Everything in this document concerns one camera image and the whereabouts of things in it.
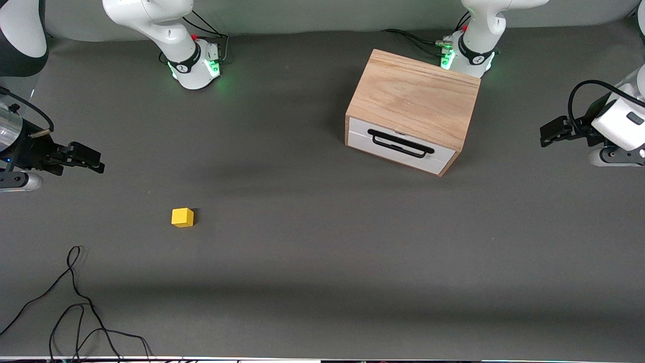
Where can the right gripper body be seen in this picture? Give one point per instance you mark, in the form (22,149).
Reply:
(31,149)

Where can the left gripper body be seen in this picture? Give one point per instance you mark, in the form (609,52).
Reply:
(583,126)

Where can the yellow cube block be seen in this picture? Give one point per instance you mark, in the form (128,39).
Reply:
(182,217)

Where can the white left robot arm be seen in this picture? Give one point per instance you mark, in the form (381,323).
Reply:
(478,30)

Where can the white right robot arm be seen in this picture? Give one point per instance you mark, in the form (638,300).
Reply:
(166,30)

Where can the wooden drawer cabinet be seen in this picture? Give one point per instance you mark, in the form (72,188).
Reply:
(413,96)

